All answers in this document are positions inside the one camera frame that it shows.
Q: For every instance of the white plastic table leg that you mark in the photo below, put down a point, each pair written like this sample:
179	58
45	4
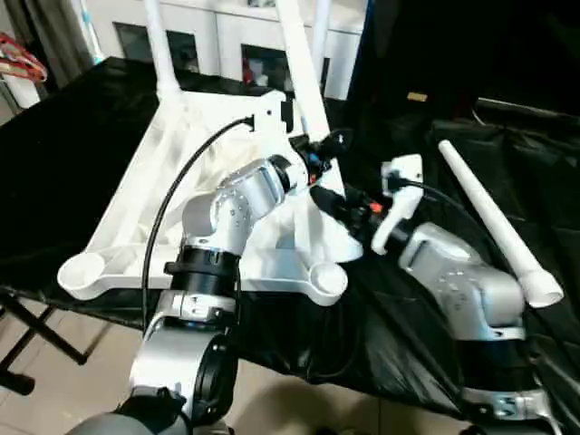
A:
308	81
494	213
163	50
321	31

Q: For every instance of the white plastic table top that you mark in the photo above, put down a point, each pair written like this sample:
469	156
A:
131	226

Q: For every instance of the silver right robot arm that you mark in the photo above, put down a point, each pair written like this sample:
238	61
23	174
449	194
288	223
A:
471	290

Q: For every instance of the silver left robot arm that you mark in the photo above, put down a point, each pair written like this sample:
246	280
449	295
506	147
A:
195	326

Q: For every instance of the yellow label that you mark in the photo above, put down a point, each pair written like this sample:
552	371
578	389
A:
416	96

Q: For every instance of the red bottle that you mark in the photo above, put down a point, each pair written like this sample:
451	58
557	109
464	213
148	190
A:
247	72

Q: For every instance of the dark patterned object on cabinet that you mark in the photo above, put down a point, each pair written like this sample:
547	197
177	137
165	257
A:
262	2

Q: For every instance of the white glass door cabinet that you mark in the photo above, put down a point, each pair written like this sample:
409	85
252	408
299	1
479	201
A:
213	22

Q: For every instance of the black work surface mat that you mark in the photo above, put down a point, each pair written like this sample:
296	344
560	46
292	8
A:
68	158

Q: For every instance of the grey curtain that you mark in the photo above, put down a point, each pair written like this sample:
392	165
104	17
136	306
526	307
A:
63	41

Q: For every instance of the red clothes hangers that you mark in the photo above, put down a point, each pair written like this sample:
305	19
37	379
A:
22	59

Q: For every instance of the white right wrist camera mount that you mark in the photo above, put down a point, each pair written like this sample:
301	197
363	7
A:
403	190

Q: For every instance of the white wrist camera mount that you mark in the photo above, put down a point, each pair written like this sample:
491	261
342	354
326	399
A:
272	122
403	190

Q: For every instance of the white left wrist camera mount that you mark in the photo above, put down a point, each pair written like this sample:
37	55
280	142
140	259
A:
272	122

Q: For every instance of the black metal frame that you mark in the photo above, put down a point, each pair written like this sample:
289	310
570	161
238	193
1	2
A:
530	109

